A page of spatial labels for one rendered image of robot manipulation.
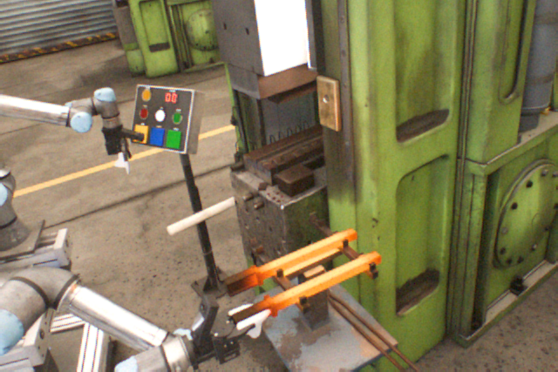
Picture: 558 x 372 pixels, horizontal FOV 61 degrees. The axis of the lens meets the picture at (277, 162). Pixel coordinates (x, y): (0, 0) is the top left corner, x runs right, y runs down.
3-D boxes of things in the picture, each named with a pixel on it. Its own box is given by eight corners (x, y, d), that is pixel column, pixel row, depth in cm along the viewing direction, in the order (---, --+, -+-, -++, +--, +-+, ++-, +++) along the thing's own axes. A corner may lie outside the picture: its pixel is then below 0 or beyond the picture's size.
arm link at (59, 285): (35, 267, 128) (193, 355, 129) (4, 296, 119) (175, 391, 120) (41, 240, 122) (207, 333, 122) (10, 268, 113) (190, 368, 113)
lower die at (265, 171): (272, 186, 183) (269, 166, 179) (245, 168, 198) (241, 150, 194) (352, 149, 203) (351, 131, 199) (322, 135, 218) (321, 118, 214)
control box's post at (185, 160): (213, 289, 269) (171, 112, 219) (210, 286, 272) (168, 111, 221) (219, 286, 271) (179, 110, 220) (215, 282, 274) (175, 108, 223)
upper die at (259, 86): (260, 99, 167) (256, 73, 162) (231, 87, 182) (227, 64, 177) (349, 68, 186) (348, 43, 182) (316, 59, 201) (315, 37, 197)
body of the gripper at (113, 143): (110, 149, 207) (102, 124, 201) (130, 145, 208) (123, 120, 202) (108, 157, 200) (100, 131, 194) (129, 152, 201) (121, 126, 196)
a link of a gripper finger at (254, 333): (271, 324, 118) (236, 339, 115) (268, 306, 115) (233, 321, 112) (276, 333, 115) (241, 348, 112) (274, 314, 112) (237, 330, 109)
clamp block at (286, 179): (290, 198, 174) (289, 183, 171) (277, 190, 181) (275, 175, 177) (316, 186, 180) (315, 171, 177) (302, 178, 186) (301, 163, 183)
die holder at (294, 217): (294, 300, 191) (282, 207, 170) (244, 255, 219) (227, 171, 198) (391, 240, 217) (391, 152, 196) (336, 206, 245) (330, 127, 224)
